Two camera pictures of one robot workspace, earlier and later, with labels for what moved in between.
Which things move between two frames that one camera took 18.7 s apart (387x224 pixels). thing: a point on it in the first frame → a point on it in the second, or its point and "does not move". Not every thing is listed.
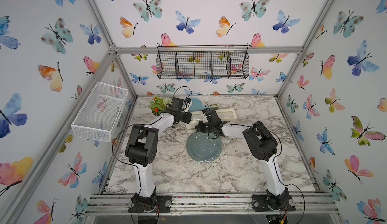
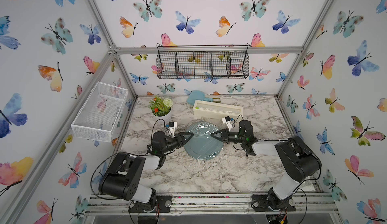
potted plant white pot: [158, 105] does not move
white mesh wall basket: [100, 116] does not move
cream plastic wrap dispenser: [224, 115] → [217, 110]
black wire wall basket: [202, 61] does not move
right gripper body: [205, 126] → [235, 138]
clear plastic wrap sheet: [202, 148] does not move
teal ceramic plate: [201, 148] does not move
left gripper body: [184, 117] → [170, 144]
